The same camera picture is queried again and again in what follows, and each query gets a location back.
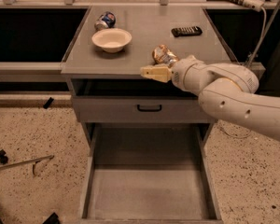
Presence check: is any white bowl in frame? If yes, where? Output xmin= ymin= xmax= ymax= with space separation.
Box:
xmin=91 ymin=28 xmax=132 ymax=53

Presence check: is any black remote control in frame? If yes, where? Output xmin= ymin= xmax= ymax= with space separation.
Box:
xmin=171 ymin=26 xmax=203 ymax=37

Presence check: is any blue pepsi can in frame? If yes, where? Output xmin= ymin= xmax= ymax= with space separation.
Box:
xmin=94 ymin=11 xmax=116 ymax=31

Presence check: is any closed drawer with black handle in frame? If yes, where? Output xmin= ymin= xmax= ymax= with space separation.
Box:
xmin=72 ymin=96 xmax=216 ymax=124

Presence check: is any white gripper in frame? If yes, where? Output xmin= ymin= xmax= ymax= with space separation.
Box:
xmin=140 ymin=55 xmax=214 ymax=95

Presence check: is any small black block on floor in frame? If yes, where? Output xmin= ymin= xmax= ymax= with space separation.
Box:
xmin=43 ymin=97 xmax=54 ymax=109

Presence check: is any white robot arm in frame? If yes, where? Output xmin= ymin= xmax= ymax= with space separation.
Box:
xmin=140 ymin=55 xmax=280 ymax=142

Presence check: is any black object at bottom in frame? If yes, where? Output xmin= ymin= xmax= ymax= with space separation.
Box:
xmin=42 ymin=213 xmax=61 ymax=224

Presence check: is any crushed orange soda can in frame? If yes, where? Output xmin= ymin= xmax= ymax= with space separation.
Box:
xmin=152 ymin=45 xmax=179 ymax=67

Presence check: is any grey drawer cabinet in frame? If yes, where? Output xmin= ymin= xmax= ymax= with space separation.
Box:
xmin=62 ymin=4 xmax=236 ymax=144

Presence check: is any black object at left edge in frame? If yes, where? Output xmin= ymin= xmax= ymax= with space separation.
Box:
xmin=0 ymin=149 xmax=8 ymax=164

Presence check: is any metal rod on floor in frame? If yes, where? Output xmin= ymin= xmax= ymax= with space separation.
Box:
xmin=0 ymin=155 xmax=54 ymax=171

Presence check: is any open grey bottom drawer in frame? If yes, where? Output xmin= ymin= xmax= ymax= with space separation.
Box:
xmin=79 ymin=124 xmax=224 ymax=224

